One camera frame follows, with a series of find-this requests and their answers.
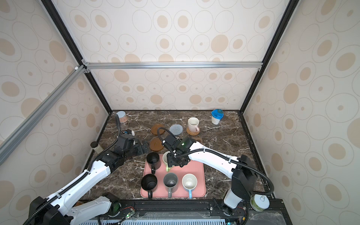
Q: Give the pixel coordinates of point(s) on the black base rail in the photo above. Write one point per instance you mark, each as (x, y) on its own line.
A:
(171, 211)

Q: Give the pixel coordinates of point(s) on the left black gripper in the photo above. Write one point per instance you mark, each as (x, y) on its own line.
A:
(142, 149)

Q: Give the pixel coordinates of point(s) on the diagonal aluminium bar left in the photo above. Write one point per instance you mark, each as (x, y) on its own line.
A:
(16, 137)

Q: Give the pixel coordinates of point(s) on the white cup blue lid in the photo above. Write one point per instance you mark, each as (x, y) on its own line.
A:
(216, 116)

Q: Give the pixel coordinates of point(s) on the woven rattan round coaster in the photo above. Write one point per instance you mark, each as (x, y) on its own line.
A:
(193, 133)

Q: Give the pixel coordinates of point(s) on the small bottle black cap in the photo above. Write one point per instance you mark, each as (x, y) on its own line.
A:
(96, 147)

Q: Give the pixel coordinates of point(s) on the pink rectangular tray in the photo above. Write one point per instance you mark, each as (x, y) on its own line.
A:
(161, 181)

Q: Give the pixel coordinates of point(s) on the horizontal aluminium bar rear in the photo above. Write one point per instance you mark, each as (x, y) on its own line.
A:
(173, 65)

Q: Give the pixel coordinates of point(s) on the black mug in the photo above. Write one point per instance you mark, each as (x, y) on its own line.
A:
(149, 183)
(153, 160)

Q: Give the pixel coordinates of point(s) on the grey mug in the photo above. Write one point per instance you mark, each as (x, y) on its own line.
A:
(171, 183)

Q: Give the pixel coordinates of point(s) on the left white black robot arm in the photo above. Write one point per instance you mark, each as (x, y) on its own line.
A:
(59, 208)

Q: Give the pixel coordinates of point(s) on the cork paw print coaster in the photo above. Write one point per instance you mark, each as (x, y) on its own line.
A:
(198, 139)

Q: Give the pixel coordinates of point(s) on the pink handled white mug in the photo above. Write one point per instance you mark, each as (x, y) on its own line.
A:
(193, 124)

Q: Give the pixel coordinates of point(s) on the pink jar white lid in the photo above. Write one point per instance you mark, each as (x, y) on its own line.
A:
(122, 117)

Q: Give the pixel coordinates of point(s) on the green handled white mug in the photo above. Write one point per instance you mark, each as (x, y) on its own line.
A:
(166, 161)

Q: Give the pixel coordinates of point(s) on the light brown wooden coaster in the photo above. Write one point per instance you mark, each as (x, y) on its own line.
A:
(156, 145)

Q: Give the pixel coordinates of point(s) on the grey felt round coaster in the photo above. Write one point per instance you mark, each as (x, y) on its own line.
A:
(176, 129)

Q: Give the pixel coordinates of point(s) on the dark brown wooden coaster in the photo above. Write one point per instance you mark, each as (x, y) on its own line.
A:
(157, 127)

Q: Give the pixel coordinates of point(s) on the blue handled white mug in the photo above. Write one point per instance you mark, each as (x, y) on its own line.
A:
(189, 182)

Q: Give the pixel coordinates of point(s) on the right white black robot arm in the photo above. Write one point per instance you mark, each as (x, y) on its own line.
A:
(242, 175)

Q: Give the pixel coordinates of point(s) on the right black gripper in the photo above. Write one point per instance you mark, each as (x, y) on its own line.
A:
(174, 161)

